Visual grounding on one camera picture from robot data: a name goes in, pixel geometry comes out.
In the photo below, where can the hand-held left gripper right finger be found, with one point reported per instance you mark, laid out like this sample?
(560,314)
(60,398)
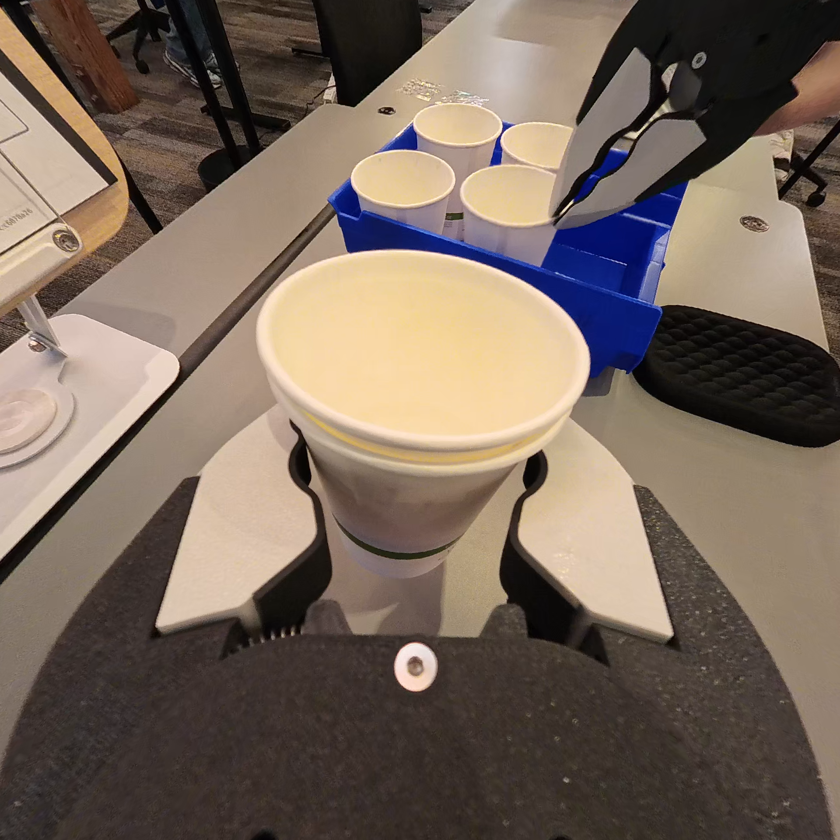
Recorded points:
(591,551)

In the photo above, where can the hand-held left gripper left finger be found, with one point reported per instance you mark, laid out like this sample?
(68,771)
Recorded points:
(236,538)

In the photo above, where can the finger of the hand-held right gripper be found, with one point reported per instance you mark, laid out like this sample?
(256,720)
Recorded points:
(643,177)
(597,112)

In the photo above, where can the white paper cup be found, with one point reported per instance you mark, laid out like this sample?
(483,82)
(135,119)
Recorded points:
(400,525)
(420,341)
(457,145)
(536,147)
(403,190)
(509,210)

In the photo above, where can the blue plastic bin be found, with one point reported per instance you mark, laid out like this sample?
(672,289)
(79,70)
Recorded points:
(617,295)

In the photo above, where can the person's right hand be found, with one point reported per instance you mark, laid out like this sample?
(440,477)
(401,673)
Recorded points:
(814,99)

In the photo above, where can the round table grommet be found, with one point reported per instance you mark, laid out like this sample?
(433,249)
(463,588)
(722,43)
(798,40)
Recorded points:
(754,223)

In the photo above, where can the black office chair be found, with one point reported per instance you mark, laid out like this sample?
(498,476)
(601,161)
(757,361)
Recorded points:
(374,40)
(807,171)

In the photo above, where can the clear crinkled plastic piece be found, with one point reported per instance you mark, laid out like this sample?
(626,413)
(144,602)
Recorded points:
(444,92)

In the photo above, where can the black wrist rest pad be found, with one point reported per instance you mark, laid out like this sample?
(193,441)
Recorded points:
(748,374)

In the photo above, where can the black display board stand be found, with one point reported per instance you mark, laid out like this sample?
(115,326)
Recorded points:
(223,79)

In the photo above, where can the printed instruction sign board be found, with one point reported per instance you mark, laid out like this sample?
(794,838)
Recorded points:
(40,171)

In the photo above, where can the white mount plate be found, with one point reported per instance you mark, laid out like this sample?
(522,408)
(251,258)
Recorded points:
(105,381)

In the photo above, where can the wooden post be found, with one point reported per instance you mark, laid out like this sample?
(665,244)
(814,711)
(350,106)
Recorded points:
(92,53)

